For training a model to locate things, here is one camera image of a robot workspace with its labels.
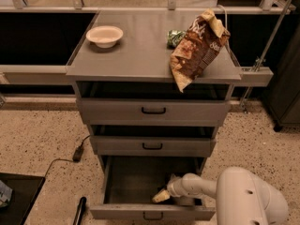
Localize green crumpled snack bag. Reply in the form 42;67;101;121
167;30;186;48

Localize grey side rail shelf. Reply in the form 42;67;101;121
234;67;273;87

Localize grey drawer cabinet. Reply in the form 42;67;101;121
65;8;243;161

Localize metal support pole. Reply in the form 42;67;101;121
240;0;292;113

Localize black power adapter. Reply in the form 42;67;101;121
72;145;83;162

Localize grey middle drawer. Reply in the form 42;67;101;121
91;125;216;158

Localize black tray corner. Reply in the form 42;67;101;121
0;172;45;225

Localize brown chip bag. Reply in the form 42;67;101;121
170;8;231;92

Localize white bowl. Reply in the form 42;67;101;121
86;25;124;48

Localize grey bottom drawer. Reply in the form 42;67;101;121
90;156;215;221

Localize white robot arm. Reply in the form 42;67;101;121
152;167;289;225

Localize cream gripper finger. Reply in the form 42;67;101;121
167;173;181;185
152;188;171;203

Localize black handle on floor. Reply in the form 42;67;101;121
72;197;87;225

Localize grey top drawer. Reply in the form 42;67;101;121
76;81;229;127

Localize grey drawer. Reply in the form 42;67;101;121
90;156;215;221
91;125;216;158
76;81;229;127

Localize black floor cable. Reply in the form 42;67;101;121
43;134;91;177

